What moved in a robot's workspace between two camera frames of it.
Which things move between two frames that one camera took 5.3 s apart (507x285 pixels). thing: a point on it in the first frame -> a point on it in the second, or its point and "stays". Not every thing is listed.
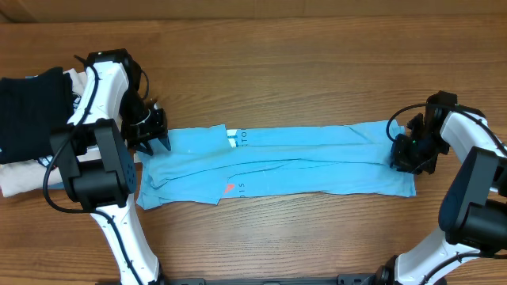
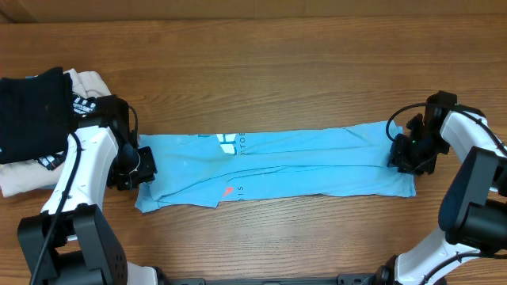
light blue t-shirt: (207, 164) stays
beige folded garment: (26, 177) stays
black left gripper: (158, 129) -> (146, 174)
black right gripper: (402, 161) stays
